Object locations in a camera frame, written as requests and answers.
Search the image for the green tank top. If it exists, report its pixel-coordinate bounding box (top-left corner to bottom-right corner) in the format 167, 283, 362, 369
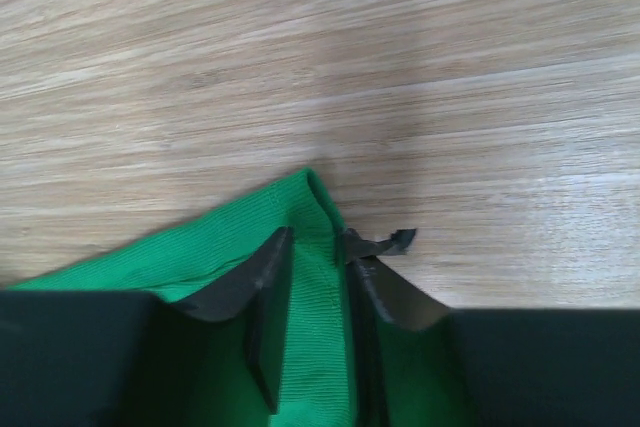
7, 166, 469, 427

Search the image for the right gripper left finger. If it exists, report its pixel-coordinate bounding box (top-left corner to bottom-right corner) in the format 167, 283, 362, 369
177, 227, 294, 415

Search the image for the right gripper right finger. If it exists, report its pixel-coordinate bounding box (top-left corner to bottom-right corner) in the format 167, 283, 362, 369
341, 228, 448, 426

